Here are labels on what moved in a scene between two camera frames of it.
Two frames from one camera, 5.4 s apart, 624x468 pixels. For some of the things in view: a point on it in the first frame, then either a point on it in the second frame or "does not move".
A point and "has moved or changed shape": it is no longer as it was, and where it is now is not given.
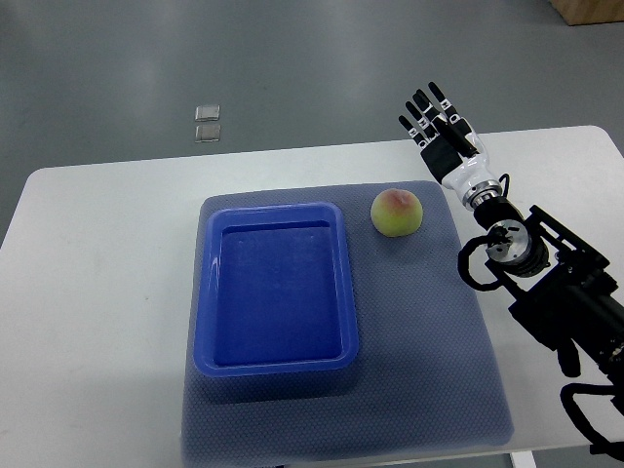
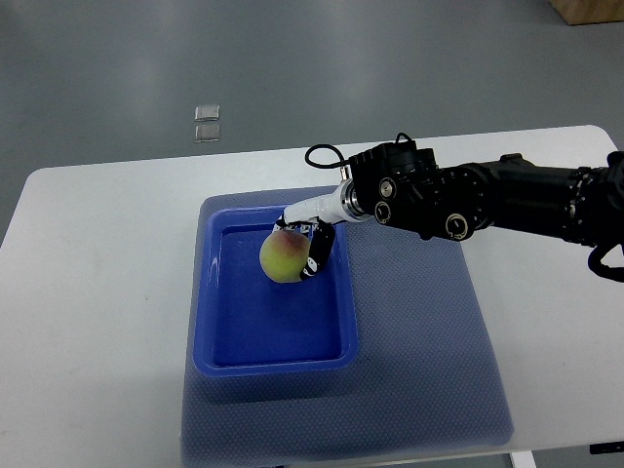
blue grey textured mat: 426,379 does not move
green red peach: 397,213 has moved or changed shape
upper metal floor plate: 207,112 does not move
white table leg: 523,459 does not move
